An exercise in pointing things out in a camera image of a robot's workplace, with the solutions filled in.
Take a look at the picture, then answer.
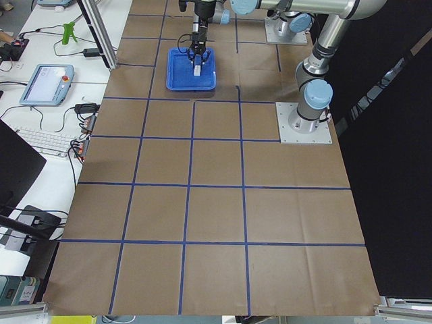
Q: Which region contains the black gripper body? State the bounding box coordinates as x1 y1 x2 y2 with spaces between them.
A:
188 22 208 56

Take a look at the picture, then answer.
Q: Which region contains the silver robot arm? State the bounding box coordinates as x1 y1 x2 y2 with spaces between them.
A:
180 1 315 68
231 0 385 134

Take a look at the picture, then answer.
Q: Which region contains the blue plastic tray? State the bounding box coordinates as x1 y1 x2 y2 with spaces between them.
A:
166 47 217 91

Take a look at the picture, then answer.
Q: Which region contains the black power adapter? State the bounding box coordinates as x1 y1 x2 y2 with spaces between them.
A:
82 48 101 57

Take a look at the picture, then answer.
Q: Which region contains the green plastic clamp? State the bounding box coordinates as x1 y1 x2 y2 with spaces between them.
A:
61 22 78 45

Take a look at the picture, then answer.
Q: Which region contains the teach pendant tablet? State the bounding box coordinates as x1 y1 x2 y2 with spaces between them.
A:
19 64 75 106

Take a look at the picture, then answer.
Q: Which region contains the white keyboard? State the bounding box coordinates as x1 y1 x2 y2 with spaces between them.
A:
10 126 78 157

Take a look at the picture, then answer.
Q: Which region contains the black monitor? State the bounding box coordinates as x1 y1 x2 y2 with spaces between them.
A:
1 121 47 217

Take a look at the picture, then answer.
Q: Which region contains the black monitor stand base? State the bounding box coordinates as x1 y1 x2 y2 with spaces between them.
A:
17 205 61 239

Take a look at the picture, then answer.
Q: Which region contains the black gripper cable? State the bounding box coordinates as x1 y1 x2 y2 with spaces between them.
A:
177 32 194 55

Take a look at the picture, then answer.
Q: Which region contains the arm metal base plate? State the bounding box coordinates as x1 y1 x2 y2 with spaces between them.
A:
264 15 311 45
275 102 333 145

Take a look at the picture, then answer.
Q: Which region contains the aluminium frame post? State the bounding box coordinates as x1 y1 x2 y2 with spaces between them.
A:
77 0 118 71

